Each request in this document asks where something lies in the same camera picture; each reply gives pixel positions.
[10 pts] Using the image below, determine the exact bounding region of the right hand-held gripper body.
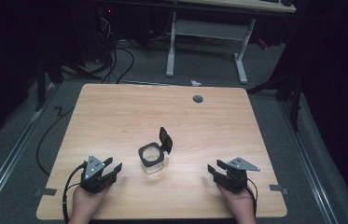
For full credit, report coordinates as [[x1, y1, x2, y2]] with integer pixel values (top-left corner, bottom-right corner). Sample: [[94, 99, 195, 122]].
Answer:
[[214, 157, 261, 194]]

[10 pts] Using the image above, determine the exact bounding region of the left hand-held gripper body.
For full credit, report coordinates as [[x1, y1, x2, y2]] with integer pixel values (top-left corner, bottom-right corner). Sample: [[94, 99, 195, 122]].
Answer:
[[79, 154, 116, 194]]

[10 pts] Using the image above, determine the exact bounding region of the clear jar with black lid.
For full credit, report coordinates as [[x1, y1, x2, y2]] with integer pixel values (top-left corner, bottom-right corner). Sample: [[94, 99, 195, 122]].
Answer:
[[137, 126, 174, 175]]

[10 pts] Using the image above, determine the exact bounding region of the person's right hand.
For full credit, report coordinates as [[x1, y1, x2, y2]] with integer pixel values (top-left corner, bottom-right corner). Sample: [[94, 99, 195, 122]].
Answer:
[[216, 184, 258, 224]]

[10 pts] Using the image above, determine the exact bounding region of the person's left hand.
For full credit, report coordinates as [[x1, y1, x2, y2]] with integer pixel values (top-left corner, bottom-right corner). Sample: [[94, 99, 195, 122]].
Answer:
[[68, 184, 113, 224]]

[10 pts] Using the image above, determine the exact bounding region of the grey tape strip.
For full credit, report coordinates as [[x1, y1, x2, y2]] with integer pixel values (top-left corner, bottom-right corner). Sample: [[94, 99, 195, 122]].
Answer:
[[34, 187, 59, 198], [269, 184, 289, 196]]

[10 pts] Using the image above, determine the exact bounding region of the black metal stand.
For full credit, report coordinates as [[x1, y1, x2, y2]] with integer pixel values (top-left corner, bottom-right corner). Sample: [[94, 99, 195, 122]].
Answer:
[[245, 69, 305, 133], [33, 54, 65, 113]]

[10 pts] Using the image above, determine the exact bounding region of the small red object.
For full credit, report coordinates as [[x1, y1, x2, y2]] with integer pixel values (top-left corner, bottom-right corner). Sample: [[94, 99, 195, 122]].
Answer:
[[257, 38, 270, 50]]

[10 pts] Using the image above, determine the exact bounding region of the white-legged desk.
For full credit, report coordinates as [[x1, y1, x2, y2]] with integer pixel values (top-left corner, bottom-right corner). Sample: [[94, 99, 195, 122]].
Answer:
[[164, 0, 298, 85]]

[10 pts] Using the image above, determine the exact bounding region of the right hand-held gripper cable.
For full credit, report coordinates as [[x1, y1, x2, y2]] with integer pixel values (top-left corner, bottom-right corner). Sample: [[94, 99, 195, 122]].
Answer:
[[245, 176, 259, 218]]

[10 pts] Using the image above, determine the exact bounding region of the hand-held gripper cable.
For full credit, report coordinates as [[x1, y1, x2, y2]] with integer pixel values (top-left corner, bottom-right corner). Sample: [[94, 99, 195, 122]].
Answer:
[[62, 161, 88, 224], [245, 176, 259, 218]]

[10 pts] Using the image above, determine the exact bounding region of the left hand-held gripper cable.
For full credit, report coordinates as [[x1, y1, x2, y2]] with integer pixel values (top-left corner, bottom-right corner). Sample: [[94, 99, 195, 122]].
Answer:
[[62, 161, 88, 224]]

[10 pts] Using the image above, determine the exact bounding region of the black floor cable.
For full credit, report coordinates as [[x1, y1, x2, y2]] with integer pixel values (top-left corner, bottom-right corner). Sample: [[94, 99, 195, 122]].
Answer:
[[35, 105, 77, 177]]

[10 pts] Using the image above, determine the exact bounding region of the metal floor rail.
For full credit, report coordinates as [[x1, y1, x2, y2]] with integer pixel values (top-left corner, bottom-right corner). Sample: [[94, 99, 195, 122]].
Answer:
[[278, 101, 340, 224], [0, 83, 58, 218]]

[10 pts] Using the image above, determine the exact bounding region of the bundle of black cables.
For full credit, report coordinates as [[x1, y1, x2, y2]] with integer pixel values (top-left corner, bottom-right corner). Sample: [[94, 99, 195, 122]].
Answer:
[[95, 12, 135, 85]]

